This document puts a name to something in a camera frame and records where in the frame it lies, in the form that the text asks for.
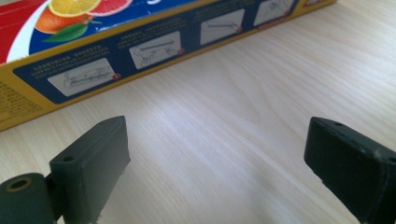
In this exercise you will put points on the yellow blue cling wrap box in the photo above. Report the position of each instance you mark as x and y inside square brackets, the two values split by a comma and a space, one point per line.
[93, 53]

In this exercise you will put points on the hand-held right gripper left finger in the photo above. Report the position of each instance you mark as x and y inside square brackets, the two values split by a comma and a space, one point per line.
[90, 168]

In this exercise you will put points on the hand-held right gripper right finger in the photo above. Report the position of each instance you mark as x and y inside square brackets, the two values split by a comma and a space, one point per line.
[351, 165]

